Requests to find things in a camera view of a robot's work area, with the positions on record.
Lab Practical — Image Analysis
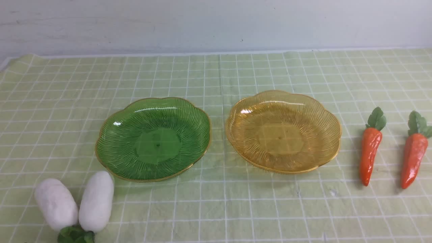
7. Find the white toy radish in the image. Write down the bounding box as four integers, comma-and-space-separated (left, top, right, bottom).
34, 178, 79, 232
57, 171, 114, 243

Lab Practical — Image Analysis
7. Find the orange toy carrot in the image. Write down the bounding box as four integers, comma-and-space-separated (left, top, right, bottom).
359, 107, 387, 187
400, 111, 432, 189

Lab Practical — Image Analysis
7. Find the amber ribbed plastic plate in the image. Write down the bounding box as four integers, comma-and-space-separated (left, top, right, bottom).
225, 90, 342, 174

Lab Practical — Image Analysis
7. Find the green ribbed plastic plate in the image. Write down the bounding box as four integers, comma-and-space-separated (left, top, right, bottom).
95, 97, 212, 183

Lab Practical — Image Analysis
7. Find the green checkered tablecloth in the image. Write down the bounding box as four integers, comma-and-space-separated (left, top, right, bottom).
0, 48, 432, 243

